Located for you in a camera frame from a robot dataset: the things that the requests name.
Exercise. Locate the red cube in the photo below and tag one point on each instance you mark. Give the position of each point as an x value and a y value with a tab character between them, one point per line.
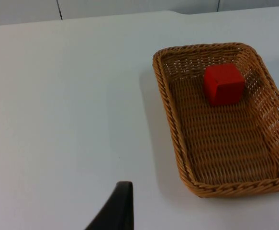
225	83

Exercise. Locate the brown wicker basket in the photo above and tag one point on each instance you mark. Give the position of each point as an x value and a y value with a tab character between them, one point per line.
225	143

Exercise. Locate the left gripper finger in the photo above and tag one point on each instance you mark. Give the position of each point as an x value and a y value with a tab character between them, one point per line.
119	210

